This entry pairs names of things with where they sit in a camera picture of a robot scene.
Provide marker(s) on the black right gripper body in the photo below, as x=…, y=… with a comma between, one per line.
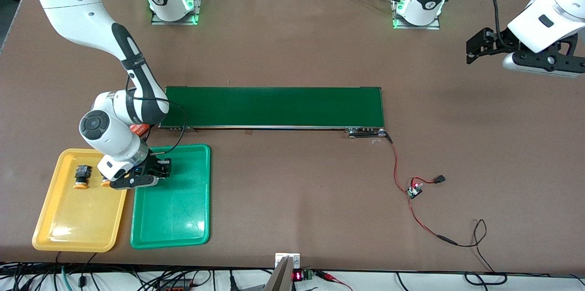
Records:
x=154, y=164

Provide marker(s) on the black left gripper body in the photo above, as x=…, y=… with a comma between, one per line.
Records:
x=502, y=40

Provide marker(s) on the orange 4680 battery cylinder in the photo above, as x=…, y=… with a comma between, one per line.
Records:
x=139, y=129

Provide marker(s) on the yellow mushroom push button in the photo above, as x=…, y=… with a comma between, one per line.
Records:
x=81, y=185
x=105, y=184

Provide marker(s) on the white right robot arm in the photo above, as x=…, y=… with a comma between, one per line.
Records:
x=109, y=135

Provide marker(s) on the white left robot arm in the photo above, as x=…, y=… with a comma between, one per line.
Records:
x=548, y=21

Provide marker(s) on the green plastic tray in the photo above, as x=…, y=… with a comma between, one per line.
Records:
x=176, y=208

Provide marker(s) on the yellow plastic tray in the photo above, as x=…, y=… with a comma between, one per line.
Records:
x=77, y=213

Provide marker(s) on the orange power strip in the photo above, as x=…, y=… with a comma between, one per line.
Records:
x=176, y=286

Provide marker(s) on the green conveyor belt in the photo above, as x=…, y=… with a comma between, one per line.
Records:
x=274, y=106

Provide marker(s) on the black connector plug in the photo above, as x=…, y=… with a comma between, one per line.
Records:
x=439, y=179

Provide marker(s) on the small conveyor controller board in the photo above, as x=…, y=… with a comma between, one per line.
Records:
x=415, y=191

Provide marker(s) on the red digit display module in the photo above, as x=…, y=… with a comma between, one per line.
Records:
x=297, y=276

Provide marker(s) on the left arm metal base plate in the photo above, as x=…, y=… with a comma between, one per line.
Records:
x=434, y=26

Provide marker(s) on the grey metal camera mount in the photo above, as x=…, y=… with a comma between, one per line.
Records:
x=281, y=277

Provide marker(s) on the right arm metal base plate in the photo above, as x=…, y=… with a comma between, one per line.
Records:
x=199, y=3

